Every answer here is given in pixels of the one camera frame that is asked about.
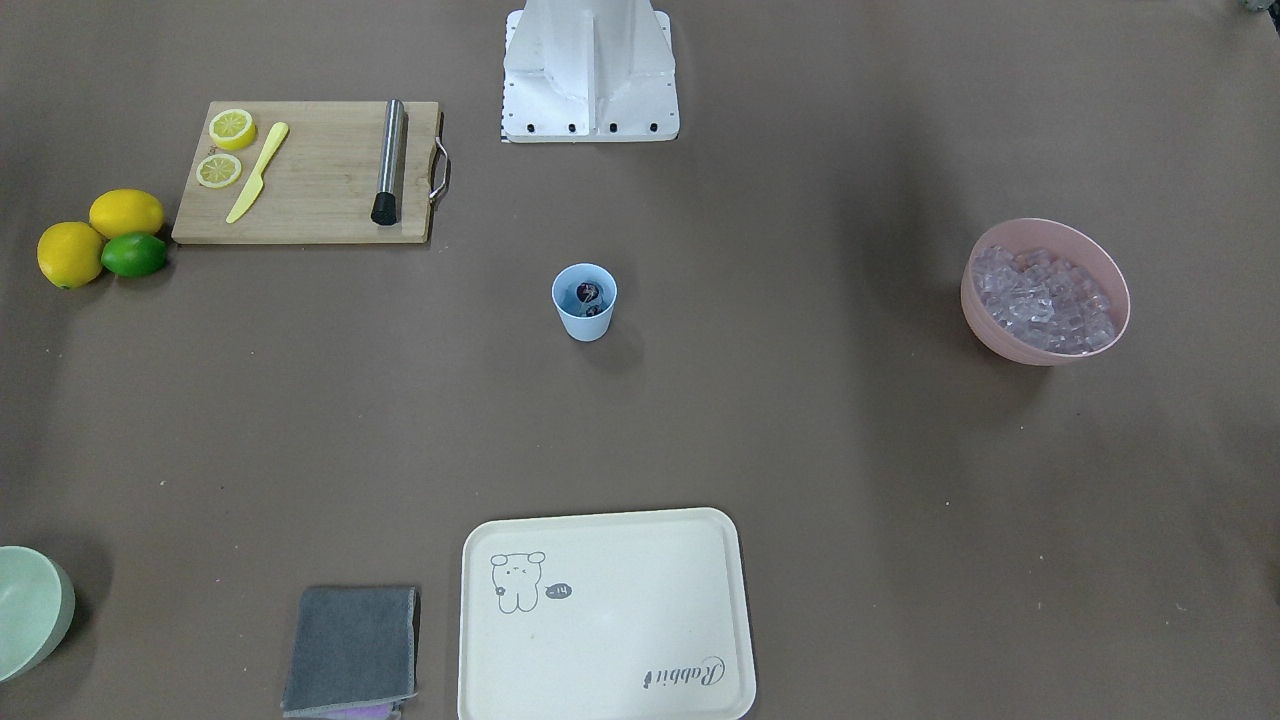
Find mint green bowl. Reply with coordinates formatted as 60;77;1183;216
1;546;76;682

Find yellow lemon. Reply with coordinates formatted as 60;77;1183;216
90;188;166;240
37;222;105;290

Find cream rectangular tray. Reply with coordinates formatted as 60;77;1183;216
457;507;756;719

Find pink bowl of ice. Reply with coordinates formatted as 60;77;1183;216
960;218;1130;366

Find grey folded cloth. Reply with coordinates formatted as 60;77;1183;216
282;585;419;719

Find wooden cutting board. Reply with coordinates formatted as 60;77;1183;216
172;100;449;245

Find yellow plastic knife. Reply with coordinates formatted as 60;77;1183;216
224;120;291;224

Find lemon half slice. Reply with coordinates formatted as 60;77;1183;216
195;152;243;190
207;108;257;152

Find steel cylinder black tip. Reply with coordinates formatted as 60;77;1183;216
370;99;407;227

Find green lime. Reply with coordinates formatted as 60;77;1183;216
100;232;168;278

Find dark red cherries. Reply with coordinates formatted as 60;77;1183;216
573;281;607;318

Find light blue plastic cup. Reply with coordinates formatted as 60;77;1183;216
550;263;618;342

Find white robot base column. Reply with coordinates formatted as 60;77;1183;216
500;1;681;143

